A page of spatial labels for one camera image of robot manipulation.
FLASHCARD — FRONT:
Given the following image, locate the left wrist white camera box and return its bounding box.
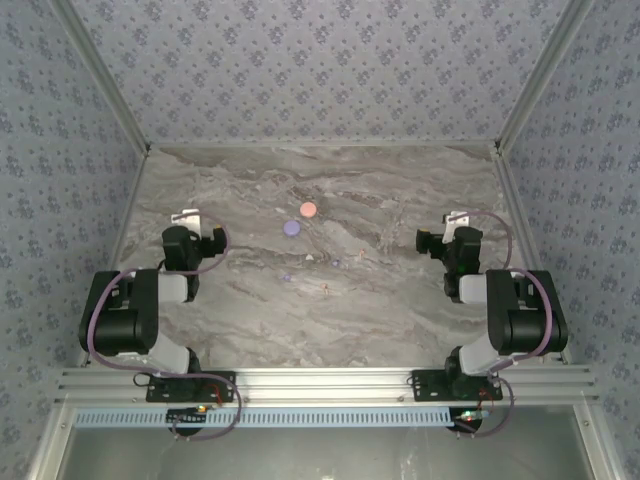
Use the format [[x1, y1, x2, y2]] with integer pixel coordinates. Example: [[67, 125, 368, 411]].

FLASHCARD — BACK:
[[170, 208, 202, 237]]

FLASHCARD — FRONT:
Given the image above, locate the aluminium table side rail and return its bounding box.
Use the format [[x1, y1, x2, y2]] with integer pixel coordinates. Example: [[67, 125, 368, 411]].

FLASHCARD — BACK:
[[492, 144, 572, 367]]

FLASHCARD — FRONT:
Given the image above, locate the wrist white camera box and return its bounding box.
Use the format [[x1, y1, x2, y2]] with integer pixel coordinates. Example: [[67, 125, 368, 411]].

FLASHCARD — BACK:
[[170, 208, 202, 237], [441, 210, 474, 242]]

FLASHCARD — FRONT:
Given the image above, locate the slanted aluminium frame post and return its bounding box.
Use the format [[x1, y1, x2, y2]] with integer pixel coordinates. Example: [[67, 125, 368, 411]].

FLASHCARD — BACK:
[[494, 0, 599, 151], [47, 0, 152, 151]]

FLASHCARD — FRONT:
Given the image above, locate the aluminium lower frame leg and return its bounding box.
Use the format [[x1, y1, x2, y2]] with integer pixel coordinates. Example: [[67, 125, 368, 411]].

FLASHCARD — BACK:
[[573, 403, 624, 480], [27, 403, 76, 480]]

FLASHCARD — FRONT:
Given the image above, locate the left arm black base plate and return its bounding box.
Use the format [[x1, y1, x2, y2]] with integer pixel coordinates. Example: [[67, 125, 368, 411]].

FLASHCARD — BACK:
[[145, 370, 238, 404]]

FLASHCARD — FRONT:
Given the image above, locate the aluminium front mounting rail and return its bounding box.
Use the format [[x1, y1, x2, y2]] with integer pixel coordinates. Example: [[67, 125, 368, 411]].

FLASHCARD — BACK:
[[54, 366, 600, 407]]

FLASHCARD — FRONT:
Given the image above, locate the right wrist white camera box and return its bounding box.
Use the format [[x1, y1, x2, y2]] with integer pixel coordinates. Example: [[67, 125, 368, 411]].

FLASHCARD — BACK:
[[441, 210, 474, 242]]

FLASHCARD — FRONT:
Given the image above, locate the small black circuit board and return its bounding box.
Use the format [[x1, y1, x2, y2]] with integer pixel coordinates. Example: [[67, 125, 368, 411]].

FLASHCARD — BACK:
[[451, 407, 495, 432], [166, 405, 210, 427]]

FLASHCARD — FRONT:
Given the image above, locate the aluminium table back rail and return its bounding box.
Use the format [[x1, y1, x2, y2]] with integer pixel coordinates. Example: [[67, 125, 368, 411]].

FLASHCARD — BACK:
[[149, 141, 496, 150]]

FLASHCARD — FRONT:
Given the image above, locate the grey metal lower panel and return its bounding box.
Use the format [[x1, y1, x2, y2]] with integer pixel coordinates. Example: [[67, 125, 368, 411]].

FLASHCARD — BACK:
[[59, 422, 594, 480]]

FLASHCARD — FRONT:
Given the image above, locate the slotted white cable duct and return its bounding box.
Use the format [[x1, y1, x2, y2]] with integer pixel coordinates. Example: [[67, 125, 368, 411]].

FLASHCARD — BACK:
[[73, 406, 464, 429]]

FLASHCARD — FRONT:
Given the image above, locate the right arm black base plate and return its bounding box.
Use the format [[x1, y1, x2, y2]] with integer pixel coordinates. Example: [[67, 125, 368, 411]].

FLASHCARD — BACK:
[[410, 369, 504, 404]]

